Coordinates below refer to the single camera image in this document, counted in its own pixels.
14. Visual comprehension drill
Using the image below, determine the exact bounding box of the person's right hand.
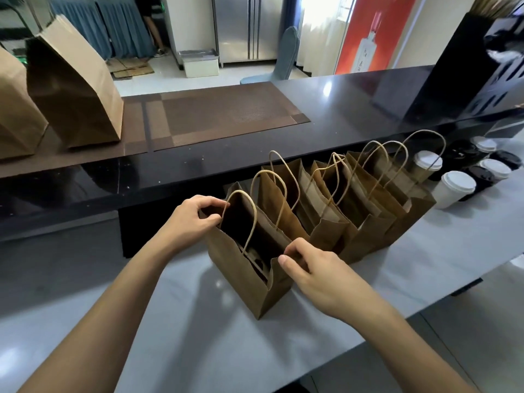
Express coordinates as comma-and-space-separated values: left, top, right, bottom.
277, 237, 386, 324

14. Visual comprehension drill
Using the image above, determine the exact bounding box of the person's left hand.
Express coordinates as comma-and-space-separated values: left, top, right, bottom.
156, 194, 230, 259

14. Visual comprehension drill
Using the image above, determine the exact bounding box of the group of lidded coffee cups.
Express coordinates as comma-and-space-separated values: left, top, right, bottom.
409, 136, 523, 211

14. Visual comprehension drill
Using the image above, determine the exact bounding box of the person's right forearm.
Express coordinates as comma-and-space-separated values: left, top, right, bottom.
344, 299, 480, 393

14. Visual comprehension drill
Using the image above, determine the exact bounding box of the person's left forearm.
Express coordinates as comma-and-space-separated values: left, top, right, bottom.
20, 241, 193, 393

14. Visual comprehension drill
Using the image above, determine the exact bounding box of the white box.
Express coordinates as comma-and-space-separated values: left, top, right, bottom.
182, 50, 221, 79

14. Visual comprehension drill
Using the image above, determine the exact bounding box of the blue plastic chair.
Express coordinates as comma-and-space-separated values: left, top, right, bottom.
240, 26, 300, 85

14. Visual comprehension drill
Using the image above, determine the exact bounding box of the stainless steel refrigerator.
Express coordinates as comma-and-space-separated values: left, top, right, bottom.
211, 0, 285, 64

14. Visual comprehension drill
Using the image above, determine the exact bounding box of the blue skirted table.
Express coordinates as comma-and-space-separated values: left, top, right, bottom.
47, 0, 157, 61

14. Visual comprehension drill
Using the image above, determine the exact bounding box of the blue window curtain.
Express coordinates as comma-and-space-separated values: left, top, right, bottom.
278, 0, 302, 46

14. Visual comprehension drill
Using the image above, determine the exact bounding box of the white window curtain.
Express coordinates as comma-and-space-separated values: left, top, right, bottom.
296, 0, 357, 77

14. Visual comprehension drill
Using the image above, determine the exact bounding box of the black acrylic organizer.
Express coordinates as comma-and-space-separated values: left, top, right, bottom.
405, 12, 524, 123

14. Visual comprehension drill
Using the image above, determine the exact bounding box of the red banner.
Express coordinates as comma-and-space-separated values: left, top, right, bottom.
336, 0, 419, 76

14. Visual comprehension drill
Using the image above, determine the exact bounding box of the black trolley cart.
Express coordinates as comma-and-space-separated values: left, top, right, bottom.
0, 0, 38, 69

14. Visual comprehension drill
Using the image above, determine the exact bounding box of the bundle of brown wrapped sticks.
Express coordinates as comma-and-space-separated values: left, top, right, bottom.
471, 0, 517, 20

